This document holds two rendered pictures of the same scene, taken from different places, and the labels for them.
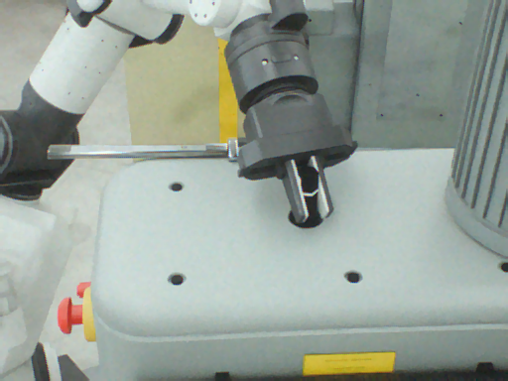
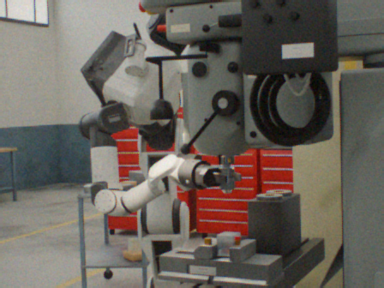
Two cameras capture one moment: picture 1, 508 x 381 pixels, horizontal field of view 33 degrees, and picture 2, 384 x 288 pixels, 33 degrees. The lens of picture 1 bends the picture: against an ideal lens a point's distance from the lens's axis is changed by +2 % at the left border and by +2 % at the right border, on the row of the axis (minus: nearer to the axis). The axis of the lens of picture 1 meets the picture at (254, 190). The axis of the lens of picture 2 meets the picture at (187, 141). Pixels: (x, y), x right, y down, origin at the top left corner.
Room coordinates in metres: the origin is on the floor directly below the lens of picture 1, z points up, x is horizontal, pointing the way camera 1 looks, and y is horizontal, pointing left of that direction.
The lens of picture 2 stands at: (-0.97, -0.93, 1.45)
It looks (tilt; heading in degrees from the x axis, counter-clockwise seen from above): 3 degrees down; 31
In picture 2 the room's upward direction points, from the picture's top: 2 degrees counter-clockwise
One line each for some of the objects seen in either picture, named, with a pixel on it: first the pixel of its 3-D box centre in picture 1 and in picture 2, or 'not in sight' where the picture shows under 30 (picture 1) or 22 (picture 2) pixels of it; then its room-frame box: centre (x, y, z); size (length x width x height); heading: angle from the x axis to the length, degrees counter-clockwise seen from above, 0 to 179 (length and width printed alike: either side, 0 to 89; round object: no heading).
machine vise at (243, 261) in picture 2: not in sight; (219, 260); (0.69, -0.02, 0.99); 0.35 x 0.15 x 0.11; 94
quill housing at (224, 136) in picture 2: not in sight; (225, 98); (0.69, -0.06, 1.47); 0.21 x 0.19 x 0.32; 5
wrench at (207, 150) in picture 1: (158, 150); not in sight; (0.80, 0.11, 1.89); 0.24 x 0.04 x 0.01; 93
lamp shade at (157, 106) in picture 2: not in sight; (161, 109); (0.64, 0.13, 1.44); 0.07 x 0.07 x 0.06
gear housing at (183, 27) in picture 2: not in sight; (236, 23); (0.69, -0.10, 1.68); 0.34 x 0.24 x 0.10; 95
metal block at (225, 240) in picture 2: not in sight; (229, 243); (0.69, -0.05, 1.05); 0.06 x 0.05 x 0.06; 4
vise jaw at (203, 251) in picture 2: not in sight; (212, 248); (0.68, 0.00, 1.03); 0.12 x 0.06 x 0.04; 4
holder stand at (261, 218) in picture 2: not in sight; (274, 221); (1.10, -0.02, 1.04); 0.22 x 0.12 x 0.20; 4
